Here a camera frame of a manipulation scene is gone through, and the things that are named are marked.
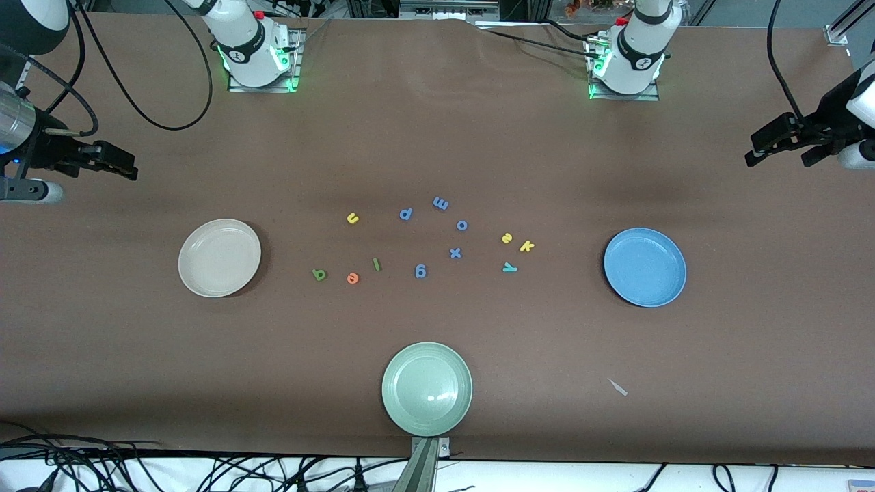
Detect beige plate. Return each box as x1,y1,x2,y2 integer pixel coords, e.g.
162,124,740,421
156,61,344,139
178,219,262,299

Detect blue plate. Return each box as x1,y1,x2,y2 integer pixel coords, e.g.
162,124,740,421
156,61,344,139
603,228,687,308

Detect green plate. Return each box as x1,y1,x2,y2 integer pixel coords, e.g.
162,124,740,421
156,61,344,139
381,342,474,437

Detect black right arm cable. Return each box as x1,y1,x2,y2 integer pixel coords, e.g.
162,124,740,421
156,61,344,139
0,0,214,137

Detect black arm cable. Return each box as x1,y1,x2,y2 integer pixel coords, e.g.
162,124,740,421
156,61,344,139
0,0,214,137
767,0,831,136

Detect aluminium frame rail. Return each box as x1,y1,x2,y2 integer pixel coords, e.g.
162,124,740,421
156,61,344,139
824,0,875,47

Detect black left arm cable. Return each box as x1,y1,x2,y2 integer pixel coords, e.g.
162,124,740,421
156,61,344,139
767,0,831,136

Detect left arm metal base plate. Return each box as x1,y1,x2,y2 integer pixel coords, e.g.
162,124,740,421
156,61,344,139
588,38,661,102

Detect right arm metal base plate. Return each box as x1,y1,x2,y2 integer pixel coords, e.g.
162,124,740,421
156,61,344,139
228,27,301,93

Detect black table cable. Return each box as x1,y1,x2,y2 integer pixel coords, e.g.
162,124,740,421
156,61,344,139
472,24,602,59

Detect grey metal bracket box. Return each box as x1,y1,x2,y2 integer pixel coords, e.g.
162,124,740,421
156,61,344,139
399,0,501,21

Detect metal camera mount pole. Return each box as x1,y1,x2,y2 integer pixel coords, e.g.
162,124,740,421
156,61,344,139
393,436,452,492

